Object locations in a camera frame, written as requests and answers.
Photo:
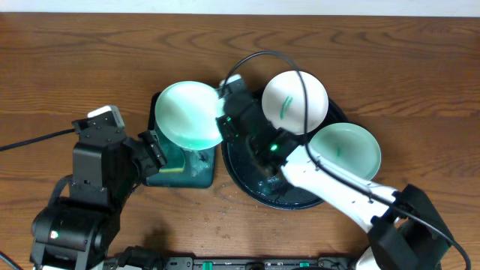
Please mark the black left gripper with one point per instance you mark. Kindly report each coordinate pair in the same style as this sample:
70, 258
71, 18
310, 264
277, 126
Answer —
151, 151

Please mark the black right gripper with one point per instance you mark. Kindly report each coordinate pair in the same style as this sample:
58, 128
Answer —
224, 125

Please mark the green and yellow sponge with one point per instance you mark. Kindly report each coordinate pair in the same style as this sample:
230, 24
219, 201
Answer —
175, 157

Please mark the pale green plate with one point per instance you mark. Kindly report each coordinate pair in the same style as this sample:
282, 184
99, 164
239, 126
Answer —
186, 113
350, 146

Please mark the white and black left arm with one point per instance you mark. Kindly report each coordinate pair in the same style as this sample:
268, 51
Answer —
82, 216

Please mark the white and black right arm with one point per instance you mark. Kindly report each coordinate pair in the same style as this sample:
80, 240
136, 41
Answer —
288, 171

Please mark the round black tray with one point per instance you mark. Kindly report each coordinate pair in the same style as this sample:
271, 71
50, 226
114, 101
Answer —
260, 176

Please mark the rectangular black soapy water tray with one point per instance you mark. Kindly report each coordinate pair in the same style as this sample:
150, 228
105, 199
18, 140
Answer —
199, 170

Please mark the white plate, green smear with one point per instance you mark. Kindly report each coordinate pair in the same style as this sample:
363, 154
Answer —
283, 102

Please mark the black base rail, green buttons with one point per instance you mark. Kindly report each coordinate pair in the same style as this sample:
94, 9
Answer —
137, 257

